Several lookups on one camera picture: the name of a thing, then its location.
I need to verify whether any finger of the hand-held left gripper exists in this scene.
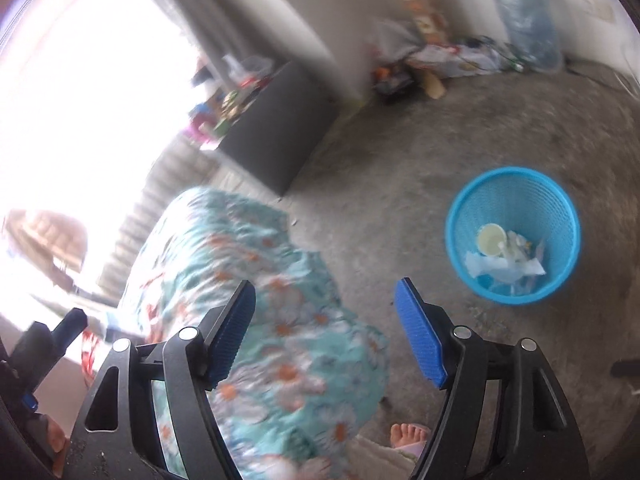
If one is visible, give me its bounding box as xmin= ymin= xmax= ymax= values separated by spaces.
xmin=52 ymin=307 xmax=89 ymax=361

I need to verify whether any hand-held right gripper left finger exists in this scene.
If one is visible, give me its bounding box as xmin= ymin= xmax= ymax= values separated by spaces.
xmin=65 ymin=280 xmax=257 ymax=480

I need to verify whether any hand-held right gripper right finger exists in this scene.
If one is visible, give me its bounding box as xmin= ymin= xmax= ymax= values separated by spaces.
xmin=395 ymin=277 xmax=591 ymax=480

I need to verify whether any clear plastic bag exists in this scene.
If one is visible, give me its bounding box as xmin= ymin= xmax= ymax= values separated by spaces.
xmin=465 ymin=247 xmax=547 ymax=291

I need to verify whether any blue plastic mesh basket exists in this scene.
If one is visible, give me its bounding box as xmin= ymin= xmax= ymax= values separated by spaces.
xmin=445 ymin=166 xmax=581 ymax=307

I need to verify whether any person's left hand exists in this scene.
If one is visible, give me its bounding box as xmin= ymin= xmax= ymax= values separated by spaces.
xmin=41 ymin=412 xmax=69 ymax=456

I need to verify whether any floral teal blanket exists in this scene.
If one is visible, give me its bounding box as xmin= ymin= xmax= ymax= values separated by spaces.
xmin=82 ymin=187 xmax=391 ymax=480

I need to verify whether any beige puffer jacket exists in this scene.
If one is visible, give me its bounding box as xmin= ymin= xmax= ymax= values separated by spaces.
xmin=2 ymin=210 xmax=88 ymax=291

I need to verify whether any person's foot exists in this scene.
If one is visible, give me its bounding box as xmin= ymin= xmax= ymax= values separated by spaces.
xmin=389 ymin=422 xmax=432 ymax=461

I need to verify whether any metal window railing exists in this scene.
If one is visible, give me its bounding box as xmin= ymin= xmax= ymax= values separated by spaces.
xmin=97 ymin=145 xmax=281 ymax=306

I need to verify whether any dark cabinet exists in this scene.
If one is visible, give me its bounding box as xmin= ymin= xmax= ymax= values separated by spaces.
xmin=220 ymin=60 xmax=341 ymax=196

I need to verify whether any pink bottle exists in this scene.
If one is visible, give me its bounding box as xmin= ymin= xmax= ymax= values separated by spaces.
xmin=182 ymin=109 xmax=212 ymax=142

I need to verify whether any pile of small boxes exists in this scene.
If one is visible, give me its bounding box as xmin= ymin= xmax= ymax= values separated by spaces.
xmin=209 ymin=75 xmax=267 ymax=137

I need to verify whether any tan sandal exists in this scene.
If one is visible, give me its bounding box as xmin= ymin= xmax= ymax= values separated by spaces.
xmin=422 ymin=71 xmax=447 ymax=99

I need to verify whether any black box with clutter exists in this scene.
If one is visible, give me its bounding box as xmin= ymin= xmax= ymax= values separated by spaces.
xmin=374 ymin=62 xmax=416 ymax=103

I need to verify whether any translucent plastic bag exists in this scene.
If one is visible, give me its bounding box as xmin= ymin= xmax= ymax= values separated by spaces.
xmin=220 ymin=54 xmax=274 ymax=84

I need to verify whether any white plastic bag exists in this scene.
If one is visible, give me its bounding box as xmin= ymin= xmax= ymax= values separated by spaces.
xmin=375 ymin=17 xmax=426 ymax=59

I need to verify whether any large blue water jug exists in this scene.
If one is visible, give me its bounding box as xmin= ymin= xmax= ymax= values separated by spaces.
xmin=492 ymin=0 xmax=563 ymax=73

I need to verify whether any tall patterned box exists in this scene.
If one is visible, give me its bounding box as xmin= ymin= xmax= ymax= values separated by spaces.
xmin=382 ymin=0 xmax=446 ymax=43

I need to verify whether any grey curtain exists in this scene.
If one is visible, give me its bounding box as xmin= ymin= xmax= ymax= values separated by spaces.
xmin=145 ymin=0 xmax=341 ymax=66

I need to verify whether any black cable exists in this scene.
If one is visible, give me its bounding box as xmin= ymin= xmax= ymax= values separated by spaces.
xmin=465 ymin=34 xmax=522 ymax=72

